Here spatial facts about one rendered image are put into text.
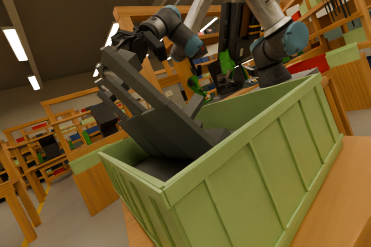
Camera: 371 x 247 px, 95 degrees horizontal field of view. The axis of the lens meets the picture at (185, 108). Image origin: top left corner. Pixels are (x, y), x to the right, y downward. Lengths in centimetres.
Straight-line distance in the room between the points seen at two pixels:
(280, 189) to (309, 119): 16
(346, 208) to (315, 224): 5
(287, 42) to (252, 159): 62
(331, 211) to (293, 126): 13
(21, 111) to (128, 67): 1097
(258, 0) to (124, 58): 65
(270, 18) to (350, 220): 68
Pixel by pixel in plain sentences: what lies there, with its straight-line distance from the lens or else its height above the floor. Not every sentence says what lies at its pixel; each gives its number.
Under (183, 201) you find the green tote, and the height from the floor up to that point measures 94.
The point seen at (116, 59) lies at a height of 111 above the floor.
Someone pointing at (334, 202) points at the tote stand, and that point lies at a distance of 37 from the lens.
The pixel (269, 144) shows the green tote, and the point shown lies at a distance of 27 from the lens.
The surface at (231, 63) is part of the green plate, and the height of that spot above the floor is 114.
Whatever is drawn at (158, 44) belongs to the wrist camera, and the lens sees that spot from 50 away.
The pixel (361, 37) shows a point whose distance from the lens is 394.
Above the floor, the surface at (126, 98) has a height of 108.
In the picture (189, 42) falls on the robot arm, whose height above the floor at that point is 119.
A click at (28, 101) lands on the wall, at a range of 1127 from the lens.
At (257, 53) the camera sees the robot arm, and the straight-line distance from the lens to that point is 93.
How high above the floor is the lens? 103
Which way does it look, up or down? 4 degrees down
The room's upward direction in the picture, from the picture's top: 23 degrees counter-clockwise
